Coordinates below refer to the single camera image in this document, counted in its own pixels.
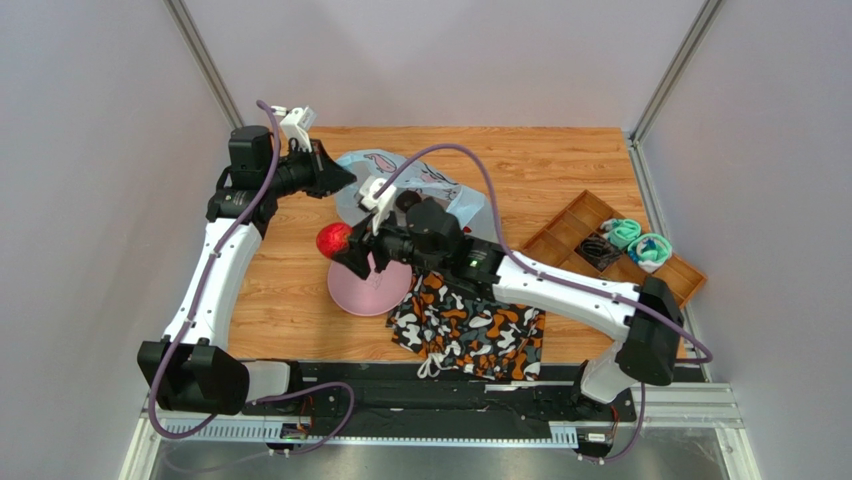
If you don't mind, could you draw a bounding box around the camouflage patterned cloth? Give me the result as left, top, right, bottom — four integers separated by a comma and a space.
386, 273, 546, 381

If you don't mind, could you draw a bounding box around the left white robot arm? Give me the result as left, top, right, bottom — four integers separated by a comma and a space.
137, 125, 356, 415

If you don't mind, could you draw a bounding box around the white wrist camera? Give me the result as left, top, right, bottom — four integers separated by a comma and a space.
358, 176, 397, 234
276, 106, 316, 152

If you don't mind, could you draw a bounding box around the light blue plastic bag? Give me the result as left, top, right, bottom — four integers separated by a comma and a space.
334, 149, 498, 242

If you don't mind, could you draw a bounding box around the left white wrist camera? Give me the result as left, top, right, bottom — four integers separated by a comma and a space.
276, 106, 316, 152

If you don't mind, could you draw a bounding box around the wooden compartment tray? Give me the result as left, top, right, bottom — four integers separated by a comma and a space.
521, 190, 706, 309

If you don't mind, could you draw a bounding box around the dark purple plum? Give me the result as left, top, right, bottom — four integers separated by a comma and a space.
394, 190, 423, 213

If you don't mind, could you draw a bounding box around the red apple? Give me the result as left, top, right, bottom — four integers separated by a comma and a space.
315, 222, 353, 259

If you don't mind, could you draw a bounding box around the teal white sock roll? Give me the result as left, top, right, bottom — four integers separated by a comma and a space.
626, 233, 673, 274

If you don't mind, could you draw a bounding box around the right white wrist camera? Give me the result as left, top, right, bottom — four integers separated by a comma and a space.
358, 176, 397, 234

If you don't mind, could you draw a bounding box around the black cable bundle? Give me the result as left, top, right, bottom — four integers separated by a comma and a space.
574, 232, 627, 272

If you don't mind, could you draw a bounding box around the teal sock roll left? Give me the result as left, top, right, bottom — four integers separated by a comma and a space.
600, 218, 642, 250

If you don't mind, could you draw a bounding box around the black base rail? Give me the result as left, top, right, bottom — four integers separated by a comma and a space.
243, 362, 640, 441

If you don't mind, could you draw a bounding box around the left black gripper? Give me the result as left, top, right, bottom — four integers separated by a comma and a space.
263, 140, 357, 200

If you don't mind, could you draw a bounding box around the pink plate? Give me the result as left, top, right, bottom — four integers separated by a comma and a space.
327, 262, 413, 317

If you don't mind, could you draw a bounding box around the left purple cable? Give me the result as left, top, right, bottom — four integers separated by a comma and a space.
146, 99, 355, 457

